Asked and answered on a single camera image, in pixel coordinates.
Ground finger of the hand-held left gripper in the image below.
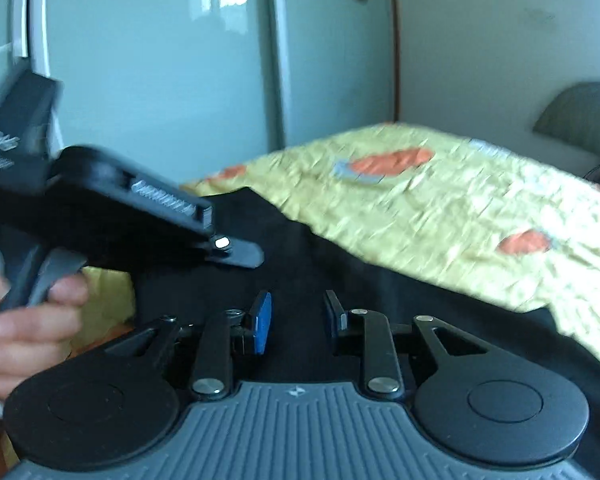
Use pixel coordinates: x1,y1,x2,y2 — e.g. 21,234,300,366
207,235,267,269

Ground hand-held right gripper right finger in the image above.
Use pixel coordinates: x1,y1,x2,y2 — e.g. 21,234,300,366
324,291,487,402

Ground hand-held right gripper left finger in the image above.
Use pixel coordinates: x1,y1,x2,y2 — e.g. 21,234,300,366
105,292,273,400

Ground black pants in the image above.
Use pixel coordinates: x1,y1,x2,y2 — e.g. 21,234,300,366
130,186,600,461

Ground person's left hand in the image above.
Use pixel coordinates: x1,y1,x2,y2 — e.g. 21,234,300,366
0,247,91,405

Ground floral glass wardrobe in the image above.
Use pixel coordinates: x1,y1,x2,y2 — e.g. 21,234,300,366
0,0,399,196

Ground yellow floral bed sheet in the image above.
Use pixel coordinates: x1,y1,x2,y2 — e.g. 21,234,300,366
70,122,600,377

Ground grey headboard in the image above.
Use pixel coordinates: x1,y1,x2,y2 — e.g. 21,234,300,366
532,81,600,160

